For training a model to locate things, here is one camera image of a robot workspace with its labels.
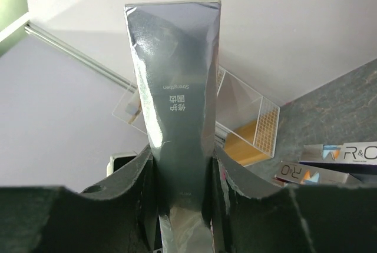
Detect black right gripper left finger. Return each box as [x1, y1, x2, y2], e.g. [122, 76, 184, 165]
[1, 147, 157, 252]

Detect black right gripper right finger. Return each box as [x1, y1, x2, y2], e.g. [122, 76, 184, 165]
[211, 147, 376, 252]

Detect purple silver toothpaste box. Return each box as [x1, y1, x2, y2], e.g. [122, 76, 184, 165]
[274, 161, 362, 185]

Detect purple silver R&O box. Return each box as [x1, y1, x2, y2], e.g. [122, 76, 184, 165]
[299, 142, 376, 165]

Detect white wire wooden shelf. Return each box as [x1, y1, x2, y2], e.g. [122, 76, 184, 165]
[111, 64, 280, 168]

